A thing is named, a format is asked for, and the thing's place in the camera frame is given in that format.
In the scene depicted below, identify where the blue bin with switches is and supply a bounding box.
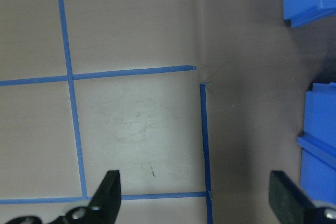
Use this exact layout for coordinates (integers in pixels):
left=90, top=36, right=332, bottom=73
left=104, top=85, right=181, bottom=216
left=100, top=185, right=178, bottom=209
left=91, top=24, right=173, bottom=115
left=297, top=82, right=336, bottom=206

